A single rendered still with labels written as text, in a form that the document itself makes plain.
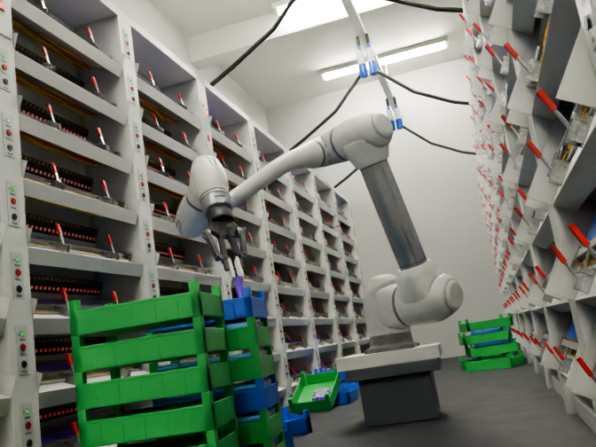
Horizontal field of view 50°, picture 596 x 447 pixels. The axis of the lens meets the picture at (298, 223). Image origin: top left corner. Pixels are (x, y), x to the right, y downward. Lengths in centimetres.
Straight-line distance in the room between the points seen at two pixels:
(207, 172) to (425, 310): 86
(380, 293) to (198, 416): 108
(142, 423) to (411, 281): 109
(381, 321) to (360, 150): 62
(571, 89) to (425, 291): 148
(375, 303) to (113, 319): 113
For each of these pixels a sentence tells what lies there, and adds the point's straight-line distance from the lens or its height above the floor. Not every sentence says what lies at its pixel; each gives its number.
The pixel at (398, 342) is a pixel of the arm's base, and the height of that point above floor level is 27.
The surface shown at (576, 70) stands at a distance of 78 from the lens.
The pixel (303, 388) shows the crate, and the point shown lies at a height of 10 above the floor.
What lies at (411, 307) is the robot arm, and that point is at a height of 38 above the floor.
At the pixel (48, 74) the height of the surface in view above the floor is 124.
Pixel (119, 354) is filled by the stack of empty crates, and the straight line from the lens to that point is 147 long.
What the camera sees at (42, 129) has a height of 104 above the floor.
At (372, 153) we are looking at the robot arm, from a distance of 216.
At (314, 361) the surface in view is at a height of 20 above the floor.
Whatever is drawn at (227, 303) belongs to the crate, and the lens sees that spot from 172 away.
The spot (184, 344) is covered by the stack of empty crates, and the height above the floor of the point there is 34.
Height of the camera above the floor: 30
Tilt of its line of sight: 11 degrees up
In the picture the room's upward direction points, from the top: 9 degrees counter-clockwise
